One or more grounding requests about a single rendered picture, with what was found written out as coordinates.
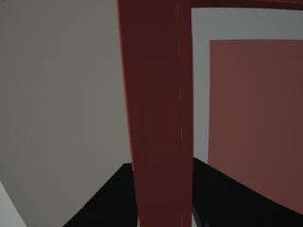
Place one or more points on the grey flat board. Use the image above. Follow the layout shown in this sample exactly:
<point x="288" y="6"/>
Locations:
<point x="63" y="123"/>

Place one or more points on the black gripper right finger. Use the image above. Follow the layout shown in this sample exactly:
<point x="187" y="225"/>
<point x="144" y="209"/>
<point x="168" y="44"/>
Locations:
<point x="219" y="201"/>

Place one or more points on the dark red picture frame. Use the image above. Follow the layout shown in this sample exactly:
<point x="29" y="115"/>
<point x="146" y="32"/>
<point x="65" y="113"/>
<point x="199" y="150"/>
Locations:
<point x="216" y="80"/>

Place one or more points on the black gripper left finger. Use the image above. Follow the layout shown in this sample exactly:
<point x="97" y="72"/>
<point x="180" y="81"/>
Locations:
<point x="113" y="206"/>

